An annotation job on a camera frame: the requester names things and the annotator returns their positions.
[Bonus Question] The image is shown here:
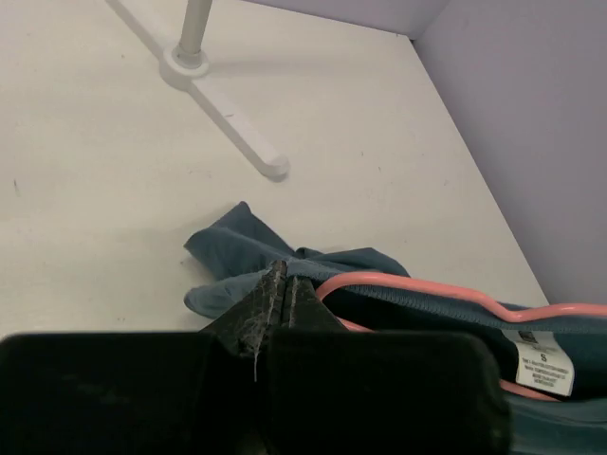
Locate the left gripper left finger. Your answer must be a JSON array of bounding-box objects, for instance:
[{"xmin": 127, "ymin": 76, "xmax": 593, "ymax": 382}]
[{"xmin": 1, "ymin": 262, "xmax": 286, "ymax": 454}]

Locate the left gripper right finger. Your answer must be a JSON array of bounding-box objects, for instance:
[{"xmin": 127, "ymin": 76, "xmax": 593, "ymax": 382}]
[{"xmin": 255, "ymin": 278, "xmax": 512, "ymax": 454}]

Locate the blue t shirt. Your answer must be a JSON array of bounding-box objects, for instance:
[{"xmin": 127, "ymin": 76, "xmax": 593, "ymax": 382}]
[{"xmin": 184, "ymin": 203, "xmax": 606, "ymax": 454}]

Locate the pink wire hanger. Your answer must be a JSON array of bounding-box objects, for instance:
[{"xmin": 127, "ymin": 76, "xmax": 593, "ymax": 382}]
[{"xmin": 316, "ymin": 271, "xmax": 606, "ymax": 402}]

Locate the white clothes rack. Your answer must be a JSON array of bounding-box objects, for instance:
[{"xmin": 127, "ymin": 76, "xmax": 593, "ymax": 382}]
[{"xmin": 108, "ymin": 1, "xmax": 290, "ymax": 181}]

